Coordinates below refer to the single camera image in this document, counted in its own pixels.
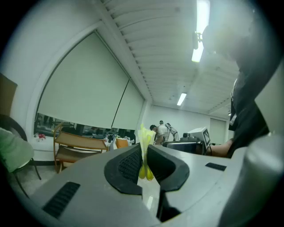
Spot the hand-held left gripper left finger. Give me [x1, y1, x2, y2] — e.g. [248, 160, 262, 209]
[28, 143, 162, 227]

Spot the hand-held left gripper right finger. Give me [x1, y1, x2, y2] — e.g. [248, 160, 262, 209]
[147, 145, 245, 227]

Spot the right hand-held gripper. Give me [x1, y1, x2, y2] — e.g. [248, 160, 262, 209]
[163, 126, 211, 154]

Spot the yellow cloth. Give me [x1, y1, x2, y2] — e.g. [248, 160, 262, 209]
[137, 123, 156, 181]

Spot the person's right forearm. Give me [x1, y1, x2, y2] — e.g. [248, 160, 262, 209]
[206, 137, 233, 158]

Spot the white beanbag seat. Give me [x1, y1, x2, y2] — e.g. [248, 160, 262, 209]
[110, 135, 131, 151]

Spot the orange cushion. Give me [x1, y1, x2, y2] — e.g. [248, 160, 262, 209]
[115, 137, 129, 149]

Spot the narrow white roller blind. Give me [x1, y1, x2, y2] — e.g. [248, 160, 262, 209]
[111, 79, 145, 131]

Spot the person's black clothing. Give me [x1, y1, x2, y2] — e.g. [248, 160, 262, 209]
[228, 66, 270, 158]

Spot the green knitted towel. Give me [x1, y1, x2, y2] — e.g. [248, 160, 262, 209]
[0, 127, 35, 173]

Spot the large white roller blind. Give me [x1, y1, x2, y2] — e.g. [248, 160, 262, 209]
[37, 31, 130, 129]

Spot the brown cardboard sheet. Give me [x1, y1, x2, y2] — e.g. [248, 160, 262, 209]
[0, 73, 18, 117]

